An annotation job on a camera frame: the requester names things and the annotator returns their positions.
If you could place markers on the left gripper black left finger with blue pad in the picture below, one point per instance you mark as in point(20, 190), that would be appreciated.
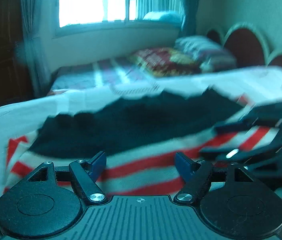
point(51, 200)

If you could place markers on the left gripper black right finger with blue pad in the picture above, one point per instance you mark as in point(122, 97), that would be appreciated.
point(229, 202)

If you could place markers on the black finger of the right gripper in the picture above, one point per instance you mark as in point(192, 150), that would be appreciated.
point(237, 155)

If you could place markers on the red black striped knit garment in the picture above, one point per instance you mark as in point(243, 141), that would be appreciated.
point(140, 138)

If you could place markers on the white patterned bed sheet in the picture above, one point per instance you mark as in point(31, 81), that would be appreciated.
point(43, 109)

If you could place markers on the red scalloped headboard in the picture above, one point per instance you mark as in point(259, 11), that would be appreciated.
point(247, 44)

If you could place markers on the striped grey pillow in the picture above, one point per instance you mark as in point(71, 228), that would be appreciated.
point(211, 56)

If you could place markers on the red yellow patterned blanket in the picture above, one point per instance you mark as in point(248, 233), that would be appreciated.
point(165, 62)

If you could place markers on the striped purple bed sheet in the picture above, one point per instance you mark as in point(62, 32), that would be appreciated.
point(113, 71)

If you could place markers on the light bundle on windowsill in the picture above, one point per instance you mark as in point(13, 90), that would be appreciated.
point(163, 16)

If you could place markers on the right teal curtain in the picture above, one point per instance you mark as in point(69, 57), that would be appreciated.
point(190, 8)

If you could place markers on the bright window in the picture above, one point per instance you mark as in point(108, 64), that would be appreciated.
point(73, 12)

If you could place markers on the left grey curtain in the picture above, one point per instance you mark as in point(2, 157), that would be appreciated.
point(32, 51)

